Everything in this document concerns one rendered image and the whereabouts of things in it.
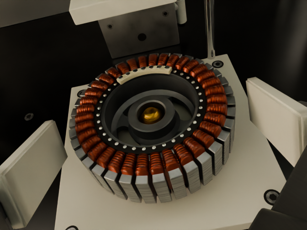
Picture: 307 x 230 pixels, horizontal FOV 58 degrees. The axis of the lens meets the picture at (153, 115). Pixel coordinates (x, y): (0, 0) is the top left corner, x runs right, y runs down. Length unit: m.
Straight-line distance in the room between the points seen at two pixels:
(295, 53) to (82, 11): 0.20
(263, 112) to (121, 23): 0.17
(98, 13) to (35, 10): 0.28
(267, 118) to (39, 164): 0.13
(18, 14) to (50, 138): 0.29
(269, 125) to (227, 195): 0.05
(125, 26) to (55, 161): 0.16
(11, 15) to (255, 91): 0.36
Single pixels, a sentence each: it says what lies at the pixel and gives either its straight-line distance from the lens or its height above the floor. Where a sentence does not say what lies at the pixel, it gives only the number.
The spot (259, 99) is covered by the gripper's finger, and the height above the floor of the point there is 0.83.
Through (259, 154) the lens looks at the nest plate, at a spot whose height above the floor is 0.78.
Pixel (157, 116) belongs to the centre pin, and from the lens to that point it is 0.19.
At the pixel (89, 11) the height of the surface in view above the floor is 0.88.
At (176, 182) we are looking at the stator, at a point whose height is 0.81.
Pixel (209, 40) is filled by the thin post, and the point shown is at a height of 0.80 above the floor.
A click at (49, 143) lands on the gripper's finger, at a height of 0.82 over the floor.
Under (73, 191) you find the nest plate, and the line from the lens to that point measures 0.21.
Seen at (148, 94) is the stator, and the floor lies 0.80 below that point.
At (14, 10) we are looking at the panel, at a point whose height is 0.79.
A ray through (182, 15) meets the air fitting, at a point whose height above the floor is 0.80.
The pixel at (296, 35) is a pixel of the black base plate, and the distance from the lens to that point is 0.31.
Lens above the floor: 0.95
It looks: 49 degrees down
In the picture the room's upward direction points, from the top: 16 degrees counter-clockwise
